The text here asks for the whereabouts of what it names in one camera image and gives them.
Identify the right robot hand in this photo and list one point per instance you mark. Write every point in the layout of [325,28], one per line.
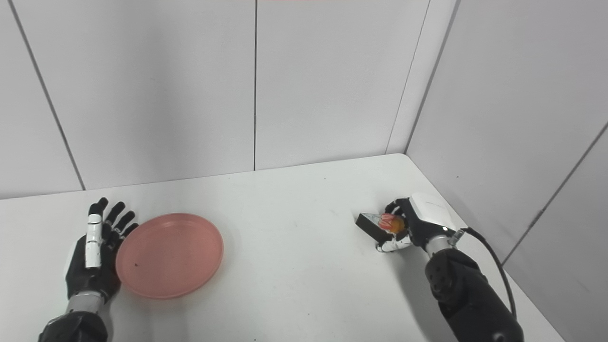
[420,221]

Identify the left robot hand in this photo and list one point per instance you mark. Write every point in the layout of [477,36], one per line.
[92,259]

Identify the chocolate cake slice with fruit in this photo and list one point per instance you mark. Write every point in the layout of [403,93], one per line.
[380,224]

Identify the pink plate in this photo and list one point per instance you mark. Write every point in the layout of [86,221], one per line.
[169,255]

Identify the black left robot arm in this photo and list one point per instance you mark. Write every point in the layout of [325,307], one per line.
[78,320]

